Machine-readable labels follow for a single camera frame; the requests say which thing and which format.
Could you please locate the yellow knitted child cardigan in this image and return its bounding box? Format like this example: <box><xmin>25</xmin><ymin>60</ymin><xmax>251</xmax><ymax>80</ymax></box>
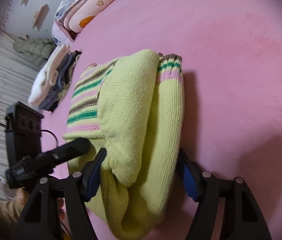
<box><xmin>63</xmin><ymin>49</ymin><xmax>184</xmax><ymax>239</ymax></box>

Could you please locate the beige puffer jacket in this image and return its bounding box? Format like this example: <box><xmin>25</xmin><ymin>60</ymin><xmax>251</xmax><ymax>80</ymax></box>
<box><xmin>12</xmin><ymin>38</ymin><xmax>56</xmax><ymax>69</ymax></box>

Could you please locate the blue grey folded garment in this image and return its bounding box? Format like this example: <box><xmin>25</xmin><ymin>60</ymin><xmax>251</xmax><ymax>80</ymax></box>
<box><xmin>39</xmin><ymin>50</ymin><xmax>81</xmax><ymax>112</ymax></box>

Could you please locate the light green folded garment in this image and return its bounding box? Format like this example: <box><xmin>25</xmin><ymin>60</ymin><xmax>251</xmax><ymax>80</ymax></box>
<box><xmin>57</xmin><ymin>83</ymin><xmax>70</xmax><ymax>101</ymax></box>

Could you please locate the pink bed blanket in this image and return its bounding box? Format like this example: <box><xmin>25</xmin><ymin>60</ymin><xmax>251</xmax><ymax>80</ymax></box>
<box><xmin>39</xmin><ymin>0</ymin><xmax>282</xmax><ymax>240</ymax></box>

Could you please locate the white fluffy folded garment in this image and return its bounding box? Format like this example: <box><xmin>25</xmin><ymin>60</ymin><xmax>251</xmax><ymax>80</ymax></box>
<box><xmin>28</xmin><ymin>45</ymin><xmax>70</xmax><ymax>107</ymax></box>

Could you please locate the black folded garment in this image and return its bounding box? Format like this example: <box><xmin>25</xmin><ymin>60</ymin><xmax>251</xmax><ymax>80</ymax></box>
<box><xmin>40</xmin><ymin>50</ymin><xmax>82</xmax><ymax>112</ymax></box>

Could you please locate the black cable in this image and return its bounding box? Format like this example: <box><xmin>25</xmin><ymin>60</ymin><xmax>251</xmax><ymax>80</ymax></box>
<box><xmin>40</xmin><ymin>129</ymin><xmax>59</xmax><ymax>151</ymax></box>

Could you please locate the person's left hand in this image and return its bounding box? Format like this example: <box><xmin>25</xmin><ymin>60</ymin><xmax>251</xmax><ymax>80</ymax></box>
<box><xmin>13</xmin><ymin>188</ymin><xmax>67</xmax><ymax>221</ymax></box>

